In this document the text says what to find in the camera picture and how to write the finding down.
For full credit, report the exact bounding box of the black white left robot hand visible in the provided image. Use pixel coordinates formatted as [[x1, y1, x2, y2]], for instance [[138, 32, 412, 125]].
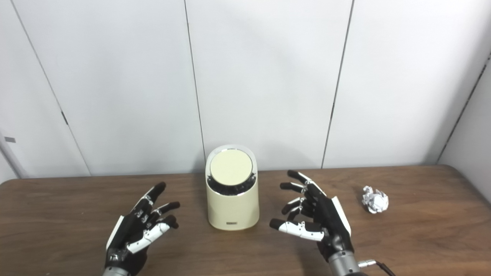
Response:
[[104, 182, 181, 275]]

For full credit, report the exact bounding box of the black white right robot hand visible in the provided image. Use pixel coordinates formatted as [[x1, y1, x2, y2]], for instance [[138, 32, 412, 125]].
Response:
[[269, 170, 354, 263]]

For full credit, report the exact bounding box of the white paper ball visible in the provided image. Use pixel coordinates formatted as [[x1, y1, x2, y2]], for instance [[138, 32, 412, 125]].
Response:
[[362, 186, 389, 214]]

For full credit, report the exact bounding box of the cream-colored round bin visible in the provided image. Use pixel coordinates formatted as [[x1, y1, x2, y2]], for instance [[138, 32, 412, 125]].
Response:
[[205, 145, 260, 231]]

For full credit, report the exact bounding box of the cream round bin lid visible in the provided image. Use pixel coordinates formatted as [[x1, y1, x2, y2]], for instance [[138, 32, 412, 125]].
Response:
[[210, 149, 254, 187]]

